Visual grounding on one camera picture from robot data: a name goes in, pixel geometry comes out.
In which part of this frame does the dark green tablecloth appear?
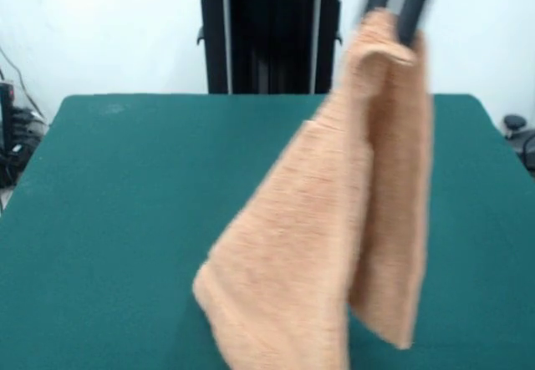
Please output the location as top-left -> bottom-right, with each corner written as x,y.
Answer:
0,93 -> 535,370

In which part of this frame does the black electronics box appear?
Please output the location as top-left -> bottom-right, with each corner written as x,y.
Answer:
0,81 -> 17,154

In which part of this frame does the grey wall cable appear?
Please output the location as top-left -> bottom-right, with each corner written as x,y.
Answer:
0,46 -> 45,116

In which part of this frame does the orange terry towel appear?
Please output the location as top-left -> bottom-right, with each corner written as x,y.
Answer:
191,8 -> 436,370

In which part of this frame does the black cable bundle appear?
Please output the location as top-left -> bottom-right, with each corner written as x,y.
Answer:
0,106 -> 48,190

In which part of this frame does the black robot pedestal with handle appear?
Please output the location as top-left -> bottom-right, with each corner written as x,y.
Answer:
182,0 -> 360,95

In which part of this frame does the black office chair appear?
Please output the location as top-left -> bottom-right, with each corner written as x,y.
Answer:
502,114 -> 535,179

